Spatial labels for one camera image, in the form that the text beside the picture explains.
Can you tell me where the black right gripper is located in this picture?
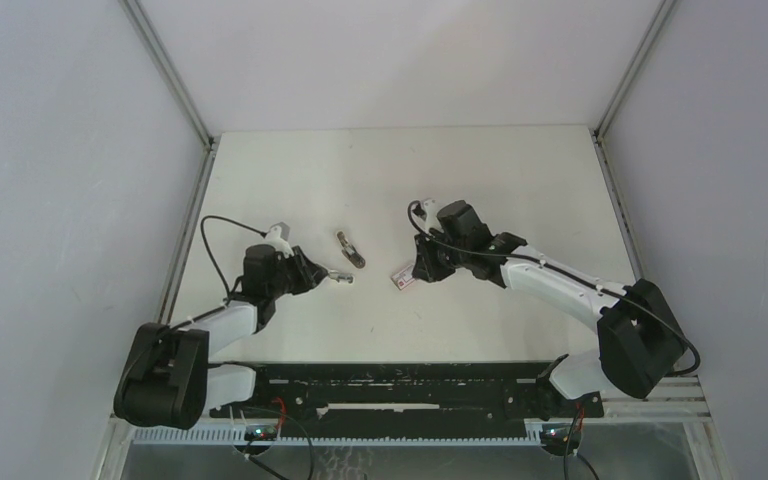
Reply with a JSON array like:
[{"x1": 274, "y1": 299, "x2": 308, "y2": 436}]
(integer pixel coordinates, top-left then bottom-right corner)
[{"x1": 414, "y1": 225, "x2": 470, "y2": 283}]

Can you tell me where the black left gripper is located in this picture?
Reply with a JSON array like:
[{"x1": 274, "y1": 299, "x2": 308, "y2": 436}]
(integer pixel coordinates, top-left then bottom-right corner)
[{"x1": 266, "y1": 246, "x2": 327, "y2": 300}]

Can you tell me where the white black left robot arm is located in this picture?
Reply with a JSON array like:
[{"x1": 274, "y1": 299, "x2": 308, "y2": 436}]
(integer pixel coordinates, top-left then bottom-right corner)
[{"x1": 113, "y1": 244, "x2": 329, "y2": 430}]

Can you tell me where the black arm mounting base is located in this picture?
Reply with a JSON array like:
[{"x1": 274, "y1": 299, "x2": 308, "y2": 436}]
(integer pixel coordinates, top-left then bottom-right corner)
[{"x1": 208, "y1": 360, "x2": 605, "y2": 441}]

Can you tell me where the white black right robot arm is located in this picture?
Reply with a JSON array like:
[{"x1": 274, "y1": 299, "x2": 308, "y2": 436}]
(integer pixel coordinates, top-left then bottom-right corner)
[{"x1": 406, "y1": 199, "x2": 701, "y2": 416}]

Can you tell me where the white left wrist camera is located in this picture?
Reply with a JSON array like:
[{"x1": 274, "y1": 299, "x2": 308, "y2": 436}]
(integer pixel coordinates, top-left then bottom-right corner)
[{"x1": 264, "y1": 222, "x2": 294, "y2": 257}]

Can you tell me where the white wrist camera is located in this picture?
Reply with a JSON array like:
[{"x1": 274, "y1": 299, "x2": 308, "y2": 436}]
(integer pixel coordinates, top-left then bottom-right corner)
[
  {"x1": 411, "y1": 198, "x2": 443, "y2": 234},
  {"x1": 264, "y1": 222, "x2": 294, "y2": 257}
]

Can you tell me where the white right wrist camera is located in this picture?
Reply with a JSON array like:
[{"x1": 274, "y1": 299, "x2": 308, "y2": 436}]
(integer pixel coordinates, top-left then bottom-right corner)
[{"x1": 411, "y1": 198, "x2": 443, "y2": 234}]

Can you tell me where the black right camera cable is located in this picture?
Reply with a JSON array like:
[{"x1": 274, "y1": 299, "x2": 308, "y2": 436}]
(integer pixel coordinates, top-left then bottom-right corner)
[{"x1": 407, "y1": 200, "x2": 702, "y2": 376}]

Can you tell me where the white slotted cable duct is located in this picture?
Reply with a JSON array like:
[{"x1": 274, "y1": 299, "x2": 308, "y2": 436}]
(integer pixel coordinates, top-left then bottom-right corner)
[{"x1": 132, "y1": 424, "x2": 541, "y2": 447}]

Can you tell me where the aluminium frame rail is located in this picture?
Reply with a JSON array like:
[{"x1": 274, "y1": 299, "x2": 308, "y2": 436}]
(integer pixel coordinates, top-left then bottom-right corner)
[{"x1": 595, "y1": 376, "x2": 712, "y2": 424}]

